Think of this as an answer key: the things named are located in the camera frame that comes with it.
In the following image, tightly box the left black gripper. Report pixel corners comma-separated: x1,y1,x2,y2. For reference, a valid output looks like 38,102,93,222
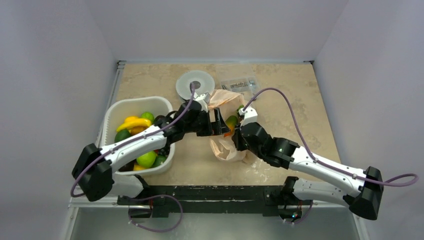
184,107,230,137

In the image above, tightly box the green orange mango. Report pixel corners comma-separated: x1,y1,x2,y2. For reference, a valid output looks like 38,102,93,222
223,105,245,137

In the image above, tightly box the orange printed plastic bag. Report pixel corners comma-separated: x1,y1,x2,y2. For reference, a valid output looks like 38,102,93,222
208,89,248,162

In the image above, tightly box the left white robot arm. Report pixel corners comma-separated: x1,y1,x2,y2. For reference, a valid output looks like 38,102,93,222
70,100,231,202

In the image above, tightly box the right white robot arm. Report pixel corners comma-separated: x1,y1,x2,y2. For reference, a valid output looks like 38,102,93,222
231,122,384,221

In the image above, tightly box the grey filament spool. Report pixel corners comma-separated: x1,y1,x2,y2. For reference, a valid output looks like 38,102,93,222
175,70,215,101

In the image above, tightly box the clear screw organizer box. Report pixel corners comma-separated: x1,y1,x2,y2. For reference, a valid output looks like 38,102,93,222
215,63,261,100

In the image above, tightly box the dark brown plum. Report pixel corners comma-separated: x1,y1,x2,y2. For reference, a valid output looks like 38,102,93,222
153,115,168,126

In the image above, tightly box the dark grape bunch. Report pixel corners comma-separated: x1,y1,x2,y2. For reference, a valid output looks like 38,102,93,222
156,146,171,157

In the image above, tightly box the small green lime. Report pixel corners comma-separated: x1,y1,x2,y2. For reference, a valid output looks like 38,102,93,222
140,111,155,123

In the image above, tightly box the large green apple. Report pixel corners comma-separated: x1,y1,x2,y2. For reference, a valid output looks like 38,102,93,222
136,151,157,169

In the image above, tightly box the yellow banana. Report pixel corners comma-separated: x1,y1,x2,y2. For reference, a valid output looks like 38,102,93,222
116,118,152,132

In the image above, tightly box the white plastic basket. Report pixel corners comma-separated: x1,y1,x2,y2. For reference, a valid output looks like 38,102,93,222
98,96,176,176

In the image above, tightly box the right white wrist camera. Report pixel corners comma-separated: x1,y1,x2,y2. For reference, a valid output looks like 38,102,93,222
237,106,258,127

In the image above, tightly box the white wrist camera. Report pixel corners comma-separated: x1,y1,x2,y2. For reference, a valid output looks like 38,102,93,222
237,106,258,127
194,92,211,112

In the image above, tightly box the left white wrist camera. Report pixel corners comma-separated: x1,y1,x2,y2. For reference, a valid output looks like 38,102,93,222
194,92,211,112

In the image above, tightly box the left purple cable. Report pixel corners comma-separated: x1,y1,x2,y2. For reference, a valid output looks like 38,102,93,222
70,82,197,198

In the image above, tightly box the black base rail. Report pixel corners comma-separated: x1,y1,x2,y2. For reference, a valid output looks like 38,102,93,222
117,176,312,221

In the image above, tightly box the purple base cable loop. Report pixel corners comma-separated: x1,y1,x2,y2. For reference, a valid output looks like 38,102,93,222
127,193,185,233

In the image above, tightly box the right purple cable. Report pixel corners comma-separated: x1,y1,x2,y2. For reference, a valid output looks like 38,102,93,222
243,87,419,187

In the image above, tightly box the aluminium frame rail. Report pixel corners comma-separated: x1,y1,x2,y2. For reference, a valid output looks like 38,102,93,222
58,60,127,240

